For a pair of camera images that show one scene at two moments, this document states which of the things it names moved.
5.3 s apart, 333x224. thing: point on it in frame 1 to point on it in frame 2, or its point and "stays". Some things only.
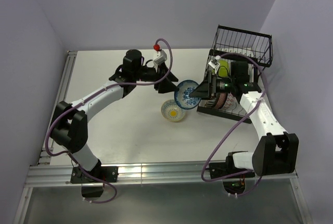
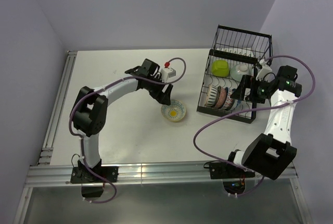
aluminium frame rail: [43, 174] stays
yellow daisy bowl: [170, 111] stays
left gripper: [163, 79] to [163, 97]
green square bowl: [223, 69] stays
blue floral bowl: [181, 96] to [238, 106]
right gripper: [203, 90] to [248, 81]
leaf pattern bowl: [221, 100] stays
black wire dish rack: [239, 57] stays
